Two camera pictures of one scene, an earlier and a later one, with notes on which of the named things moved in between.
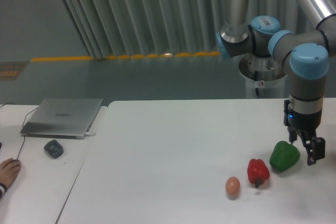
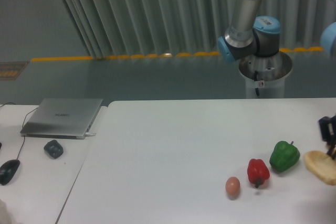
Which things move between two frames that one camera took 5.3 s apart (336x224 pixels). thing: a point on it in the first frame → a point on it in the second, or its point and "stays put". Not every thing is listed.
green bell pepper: x=283 y=156 stays put
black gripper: x=307 y=124 → x=330 y=139
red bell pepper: x=258 y=172 stays put
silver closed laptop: x=60 y=118 stays put
